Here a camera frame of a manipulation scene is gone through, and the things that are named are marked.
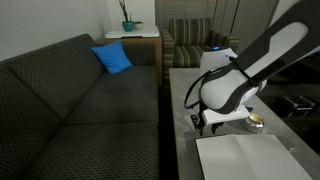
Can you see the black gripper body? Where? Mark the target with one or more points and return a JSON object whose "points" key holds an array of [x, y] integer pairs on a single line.
{"points": [[198, 120]]}

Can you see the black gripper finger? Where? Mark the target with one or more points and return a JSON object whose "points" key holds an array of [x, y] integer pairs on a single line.
{"points": [[214, 127], [201, 131]]}

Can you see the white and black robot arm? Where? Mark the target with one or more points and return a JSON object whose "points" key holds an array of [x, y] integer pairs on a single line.
{"points": [[290, 38]]}

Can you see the grey top coffee table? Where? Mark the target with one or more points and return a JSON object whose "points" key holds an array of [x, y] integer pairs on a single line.
{"points": [[187, 159]]}

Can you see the striped upholstered armchair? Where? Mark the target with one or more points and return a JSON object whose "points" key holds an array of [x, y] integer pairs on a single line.
{"points": [[185, 40]]}

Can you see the black box on floor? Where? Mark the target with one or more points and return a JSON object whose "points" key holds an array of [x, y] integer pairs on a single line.
{"points": [[294, 106]]}

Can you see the wooden side table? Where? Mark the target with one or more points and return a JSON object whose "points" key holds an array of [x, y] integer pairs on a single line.
{"points": [[144, 70]]}

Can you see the blue throw pillow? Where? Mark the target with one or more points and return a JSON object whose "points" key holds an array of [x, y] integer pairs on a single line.
{"points": [[112, 56]]}

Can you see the small white plant pot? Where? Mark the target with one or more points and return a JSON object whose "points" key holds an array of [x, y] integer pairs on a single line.
{"points": [[139, 25]]}

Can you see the teal pot with plant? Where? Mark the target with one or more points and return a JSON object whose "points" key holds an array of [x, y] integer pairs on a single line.
{"points": [[127, 24]]}

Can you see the dark grey fabric sofa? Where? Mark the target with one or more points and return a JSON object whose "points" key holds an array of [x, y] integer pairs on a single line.
{"points": [[57, 122]]}

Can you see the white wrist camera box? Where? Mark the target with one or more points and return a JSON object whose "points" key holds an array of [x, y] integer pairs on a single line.
{"points": [[212, 117]]}

